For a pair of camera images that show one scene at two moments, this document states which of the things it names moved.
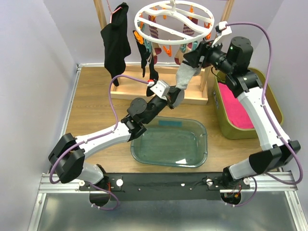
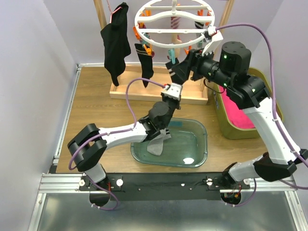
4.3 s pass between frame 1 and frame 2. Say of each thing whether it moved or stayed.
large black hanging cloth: stayed
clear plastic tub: stayed
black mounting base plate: stayed
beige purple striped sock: moved
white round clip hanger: moved
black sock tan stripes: moved
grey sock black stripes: moved
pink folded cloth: stayed
